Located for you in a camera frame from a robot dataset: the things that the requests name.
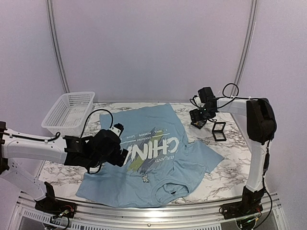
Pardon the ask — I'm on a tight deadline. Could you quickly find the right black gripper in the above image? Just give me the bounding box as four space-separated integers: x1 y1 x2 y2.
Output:
190 106 214 124

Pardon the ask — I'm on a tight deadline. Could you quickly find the light blue printed t-shirt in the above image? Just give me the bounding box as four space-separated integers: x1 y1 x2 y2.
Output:
76 103 223 207

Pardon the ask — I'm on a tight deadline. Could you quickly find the white perforated plastic basket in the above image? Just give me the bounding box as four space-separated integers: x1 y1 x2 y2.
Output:
41 92 95 136

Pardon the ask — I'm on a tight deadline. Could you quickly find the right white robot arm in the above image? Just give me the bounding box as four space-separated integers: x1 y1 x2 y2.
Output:
189 87 277 215

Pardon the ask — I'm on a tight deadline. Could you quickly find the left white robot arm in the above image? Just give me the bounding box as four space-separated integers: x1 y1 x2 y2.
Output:
0 122 128 213

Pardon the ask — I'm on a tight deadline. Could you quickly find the open black brooch box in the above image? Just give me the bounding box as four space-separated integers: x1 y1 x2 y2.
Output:
190 120 207 129

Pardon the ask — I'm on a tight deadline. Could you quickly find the black square box lid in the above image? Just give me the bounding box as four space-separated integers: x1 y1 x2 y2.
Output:
212 122 226 142

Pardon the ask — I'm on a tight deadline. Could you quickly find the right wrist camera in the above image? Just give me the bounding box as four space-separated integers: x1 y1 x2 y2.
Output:
190 95 203 107

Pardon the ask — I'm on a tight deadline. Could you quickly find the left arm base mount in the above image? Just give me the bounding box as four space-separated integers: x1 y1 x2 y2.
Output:
35 182 76 218

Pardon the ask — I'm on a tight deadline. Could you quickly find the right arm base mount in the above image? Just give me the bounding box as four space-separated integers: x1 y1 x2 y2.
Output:
219 186 266 219

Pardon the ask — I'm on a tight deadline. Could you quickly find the right wall aluminium profile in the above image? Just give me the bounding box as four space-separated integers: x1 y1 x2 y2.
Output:
235 0 259 85

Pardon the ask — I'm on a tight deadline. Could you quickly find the wall aluminium profile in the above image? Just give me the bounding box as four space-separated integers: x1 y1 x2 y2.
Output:
235 0 259 85
46 0 70 93

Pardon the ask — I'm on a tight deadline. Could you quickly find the aluminium front rail frame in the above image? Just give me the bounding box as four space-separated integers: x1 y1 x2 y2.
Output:
9 189 286 230

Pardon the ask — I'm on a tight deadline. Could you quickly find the left wall aluminium profile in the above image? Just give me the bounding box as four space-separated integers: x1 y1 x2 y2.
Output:
46 0 70 93

